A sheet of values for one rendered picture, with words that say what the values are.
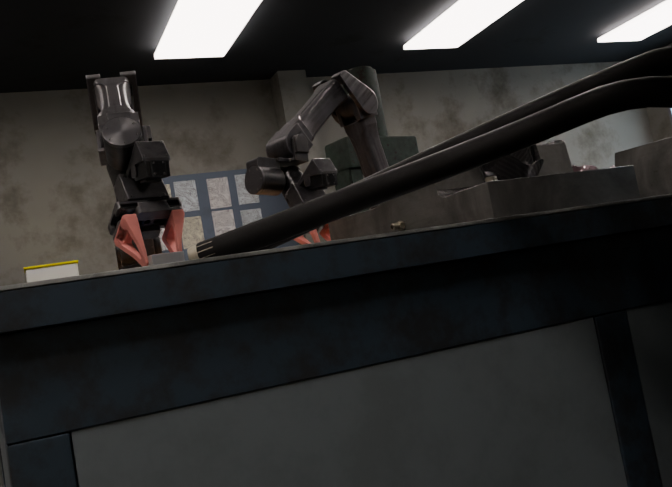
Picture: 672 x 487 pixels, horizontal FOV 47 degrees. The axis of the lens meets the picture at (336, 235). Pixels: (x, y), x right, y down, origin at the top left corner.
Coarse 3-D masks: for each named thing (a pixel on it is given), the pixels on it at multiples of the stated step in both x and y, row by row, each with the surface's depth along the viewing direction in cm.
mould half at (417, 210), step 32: (544, 160) 121; (416, 192) 117; (448, 192) 113; (480, 192) 103; (512, 192) 102; (544, 192) 105; (576, 192) 107; (608, 192) 109; (352, 224) 137; (384, 224) 127; (416, 224) 118
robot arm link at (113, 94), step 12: (120, 72) 145; (132, 72) 145; (96, 84) 141; (108, 84) 140; (120, 84) 141; (132, 84) 145; (96, 96) 142; (108, 96) 136; (120, 96) 136; (96, 108) 148; (108, 108) 131; (120, 108) 131; (96, 120) 147
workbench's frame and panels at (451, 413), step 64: (256, 256) 73; (320, 256) 76; (384, 256) 78; (448, 256) 82; (512, 256) 87; (576, 256) 91; (640, 256) 95; (0, 320) 63; (64, 320) 65; (128, 320) 69; (192, 320) 71; (256, 320) 74; (320, 320) 77; (384, 320) 80; (448, 320) 83; (512, 320) 86; (576, 320) 90; (640, 320) 94; (0, 384) 64; (64, 384) 66; (128, 384) 68; (192, 384) 71; (256, 384) 73; (320, 384) 76; (384, 384) 79; (448, 384) 82; (512, 384) 85; (576, 384) 89; (640, 384) 92; (0, 448) 115; (64, 448) 65; (128, 448) 68; (192, 448) 70; (256, 448) 72; (320, 448) 75; (384, 448) 78; (448, 448) 81; (512, 448) 84; (576, 448) 87; (640, 448) 91
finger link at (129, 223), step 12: (132, 216) 114; (120, 228) 115; (132, 228) 114; (144, 228) 120; (156, 228) 121; (120, 240) 117; (132, 240) 120; (132, 252) 115; (144, 252) 113; (144, 264) 114
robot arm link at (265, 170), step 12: (300, 144) 157; (300, 156) 157; (252, 168) 153; (264, 168) 152; (276, 168) 155; (252, 180) 153; (264, 180) 151; (276, 180) 153; (252, 192) 153; (264, 192) 153; (276, 192) 155
